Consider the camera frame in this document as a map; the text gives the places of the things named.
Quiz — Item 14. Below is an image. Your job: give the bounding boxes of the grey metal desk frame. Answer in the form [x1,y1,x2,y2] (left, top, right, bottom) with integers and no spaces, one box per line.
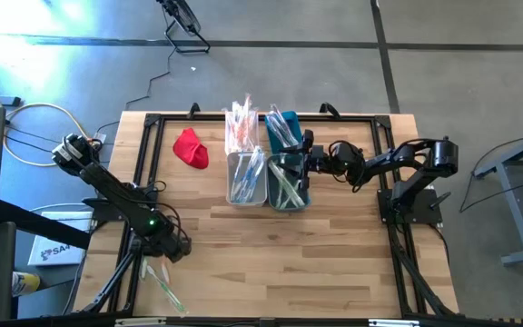
[472,124,523,268]

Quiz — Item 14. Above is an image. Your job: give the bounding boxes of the red cloth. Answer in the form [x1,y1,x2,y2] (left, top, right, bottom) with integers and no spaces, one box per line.
[173,127,210,170]

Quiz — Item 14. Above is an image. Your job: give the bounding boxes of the white printed box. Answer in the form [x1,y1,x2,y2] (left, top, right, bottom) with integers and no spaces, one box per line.
[27,209,95,268]

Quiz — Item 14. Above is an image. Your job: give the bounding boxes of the black fan cable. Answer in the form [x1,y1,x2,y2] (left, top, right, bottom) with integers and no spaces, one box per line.
[124,45,175,111]

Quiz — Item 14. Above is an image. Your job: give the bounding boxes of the yellow extension cable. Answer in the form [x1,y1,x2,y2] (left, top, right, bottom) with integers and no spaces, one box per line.
[0,74,97,168]

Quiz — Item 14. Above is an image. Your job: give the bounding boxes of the blue toothbrush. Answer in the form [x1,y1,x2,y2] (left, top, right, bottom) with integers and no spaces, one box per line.
[245,147,267,205]
[233,152,252,192]
[231,154,250,204]
[252,145,267,187]

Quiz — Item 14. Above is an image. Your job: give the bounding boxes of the dark grey handled basket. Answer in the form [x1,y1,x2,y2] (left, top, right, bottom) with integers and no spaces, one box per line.
[265,153,311,212]

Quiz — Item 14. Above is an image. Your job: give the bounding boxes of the yellow white canister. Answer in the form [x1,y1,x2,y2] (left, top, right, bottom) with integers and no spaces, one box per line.
[10,271,42,297]

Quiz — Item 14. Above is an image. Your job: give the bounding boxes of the translucent white plastic bin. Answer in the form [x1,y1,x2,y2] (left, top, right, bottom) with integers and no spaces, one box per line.
[223,108,261,156]

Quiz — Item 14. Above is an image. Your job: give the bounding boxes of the teal plastic bin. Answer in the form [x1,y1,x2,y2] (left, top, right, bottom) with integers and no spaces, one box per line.
[264,110,305,155]

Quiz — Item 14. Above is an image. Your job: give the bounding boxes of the black floor fan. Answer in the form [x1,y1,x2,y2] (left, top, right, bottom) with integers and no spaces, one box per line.
[155,0,212,55]

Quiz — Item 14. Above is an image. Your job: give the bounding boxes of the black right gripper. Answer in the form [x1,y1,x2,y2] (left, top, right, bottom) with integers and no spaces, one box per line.
[280,129,367,193]

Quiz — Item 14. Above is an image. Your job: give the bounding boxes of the purple toothbrush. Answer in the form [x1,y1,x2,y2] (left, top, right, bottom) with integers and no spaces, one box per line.
[270,103,297,146]
[279,113,301,149]
[266,106,290,154]

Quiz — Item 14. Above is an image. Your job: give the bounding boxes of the beige handled plastic basket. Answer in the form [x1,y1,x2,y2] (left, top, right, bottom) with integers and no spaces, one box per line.
[225,152,270,209]

